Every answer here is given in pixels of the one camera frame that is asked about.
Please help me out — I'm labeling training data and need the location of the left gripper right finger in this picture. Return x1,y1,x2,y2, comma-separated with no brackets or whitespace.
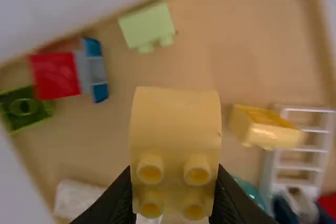
208,163,280,224

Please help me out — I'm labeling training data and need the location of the white toy ladder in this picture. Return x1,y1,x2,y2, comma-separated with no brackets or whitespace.
259,104,336,204

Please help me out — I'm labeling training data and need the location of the blue toy brick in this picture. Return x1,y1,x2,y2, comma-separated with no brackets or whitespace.
75,37,110,104

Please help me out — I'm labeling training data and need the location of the dark green toy brick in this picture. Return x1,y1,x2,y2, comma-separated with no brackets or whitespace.
0,84,56,133

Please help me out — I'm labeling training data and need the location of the yellow curved toy brick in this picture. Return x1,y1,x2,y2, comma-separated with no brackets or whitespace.
128,86,223,221

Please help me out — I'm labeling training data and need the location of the light green toy brick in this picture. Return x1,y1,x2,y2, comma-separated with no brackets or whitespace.
117,1,176,54

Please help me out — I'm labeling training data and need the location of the white toy brick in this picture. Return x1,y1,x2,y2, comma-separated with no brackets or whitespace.
52,179,109,224

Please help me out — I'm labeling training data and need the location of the red toy brick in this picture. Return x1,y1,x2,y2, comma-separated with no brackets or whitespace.
27,51,82,101

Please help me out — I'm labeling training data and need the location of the teal toy brick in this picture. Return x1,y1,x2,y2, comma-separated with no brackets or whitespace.
230,174,269,212

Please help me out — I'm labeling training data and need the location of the tan tray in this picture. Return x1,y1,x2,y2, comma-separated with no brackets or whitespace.
0,0,332,224

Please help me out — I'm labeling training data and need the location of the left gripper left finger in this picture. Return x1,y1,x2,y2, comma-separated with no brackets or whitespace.
69,165,138,224

